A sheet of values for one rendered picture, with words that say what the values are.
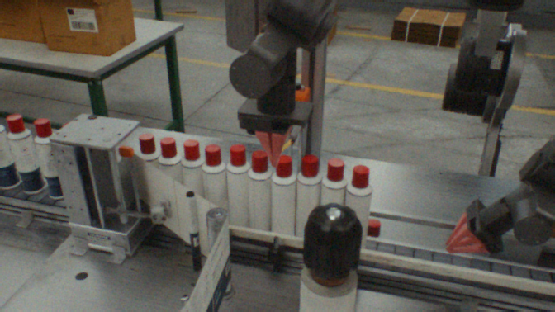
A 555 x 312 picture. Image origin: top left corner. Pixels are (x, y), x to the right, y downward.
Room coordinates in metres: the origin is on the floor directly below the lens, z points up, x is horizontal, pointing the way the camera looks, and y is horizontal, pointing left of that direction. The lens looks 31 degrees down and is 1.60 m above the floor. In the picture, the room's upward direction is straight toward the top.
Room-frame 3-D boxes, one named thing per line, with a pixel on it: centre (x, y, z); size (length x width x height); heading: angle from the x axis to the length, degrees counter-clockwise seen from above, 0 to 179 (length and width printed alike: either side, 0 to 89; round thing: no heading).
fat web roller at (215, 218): (0.70, 0.09, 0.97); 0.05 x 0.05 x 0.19
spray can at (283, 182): (0.86, -0.03, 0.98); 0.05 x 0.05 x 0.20
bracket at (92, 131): (0.87, 0.34, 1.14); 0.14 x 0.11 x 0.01; 74
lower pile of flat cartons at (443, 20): (5.06, -1.60, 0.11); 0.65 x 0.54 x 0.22; 66
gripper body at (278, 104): (0.67, -0.01, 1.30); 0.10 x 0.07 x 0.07; 74
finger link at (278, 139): (0.67, 0.00, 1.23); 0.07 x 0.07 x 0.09; 74
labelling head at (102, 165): (0.87, 0.34, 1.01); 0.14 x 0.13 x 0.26; 74
